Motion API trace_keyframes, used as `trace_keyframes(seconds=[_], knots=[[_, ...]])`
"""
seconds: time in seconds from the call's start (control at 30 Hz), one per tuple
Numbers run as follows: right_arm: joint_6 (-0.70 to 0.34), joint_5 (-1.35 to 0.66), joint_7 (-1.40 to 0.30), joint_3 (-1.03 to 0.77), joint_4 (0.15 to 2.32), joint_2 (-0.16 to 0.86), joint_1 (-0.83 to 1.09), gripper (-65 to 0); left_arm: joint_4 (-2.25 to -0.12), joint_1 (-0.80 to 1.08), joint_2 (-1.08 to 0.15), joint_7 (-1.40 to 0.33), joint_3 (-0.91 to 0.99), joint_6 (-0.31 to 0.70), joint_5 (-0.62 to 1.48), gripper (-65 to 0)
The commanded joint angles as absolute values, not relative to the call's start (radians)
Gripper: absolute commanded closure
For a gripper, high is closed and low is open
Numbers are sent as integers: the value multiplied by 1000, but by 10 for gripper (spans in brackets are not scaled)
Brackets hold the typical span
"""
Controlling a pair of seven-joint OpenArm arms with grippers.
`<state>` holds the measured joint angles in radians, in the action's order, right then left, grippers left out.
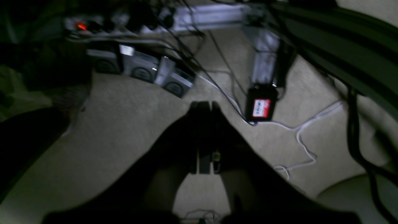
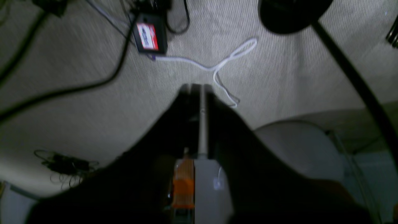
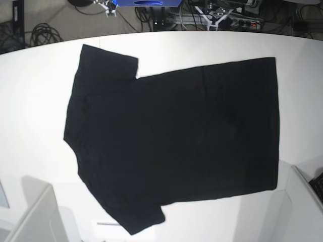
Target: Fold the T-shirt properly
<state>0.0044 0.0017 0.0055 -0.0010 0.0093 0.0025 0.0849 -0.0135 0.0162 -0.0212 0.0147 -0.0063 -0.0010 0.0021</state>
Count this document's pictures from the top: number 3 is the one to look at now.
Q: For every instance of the white table slot plate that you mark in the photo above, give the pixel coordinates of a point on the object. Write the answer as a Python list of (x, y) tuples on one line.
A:
[(104, 223)]

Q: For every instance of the black keyboard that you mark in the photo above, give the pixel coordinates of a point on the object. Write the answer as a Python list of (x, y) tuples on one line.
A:
[(317, 186)]

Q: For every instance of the white partition panel left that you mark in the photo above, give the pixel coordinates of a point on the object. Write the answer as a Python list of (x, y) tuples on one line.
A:
[(41, 221)]

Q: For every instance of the black cabinet edge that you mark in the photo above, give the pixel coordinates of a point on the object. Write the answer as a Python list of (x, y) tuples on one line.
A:
[(18, 22)]

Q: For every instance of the white partition panel right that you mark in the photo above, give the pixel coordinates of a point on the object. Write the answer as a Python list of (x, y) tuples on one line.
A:
[(305, 223)]

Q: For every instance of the white partition panel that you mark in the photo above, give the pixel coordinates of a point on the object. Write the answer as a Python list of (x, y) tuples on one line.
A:
[(305, 223), (41, 221)]

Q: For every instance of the white power strip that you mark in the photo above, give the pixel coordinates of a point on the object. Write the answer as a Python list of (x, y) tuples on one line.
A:
[(227, 22)]

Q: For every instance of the black T-shirt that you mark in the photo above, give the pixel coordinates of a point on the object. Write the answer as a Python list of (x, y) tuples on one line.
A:
[(202, 133)]

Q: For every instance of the blue box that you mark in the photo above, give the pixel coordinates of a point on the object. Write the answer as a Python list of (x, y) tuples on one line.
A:
[(149, 3)]

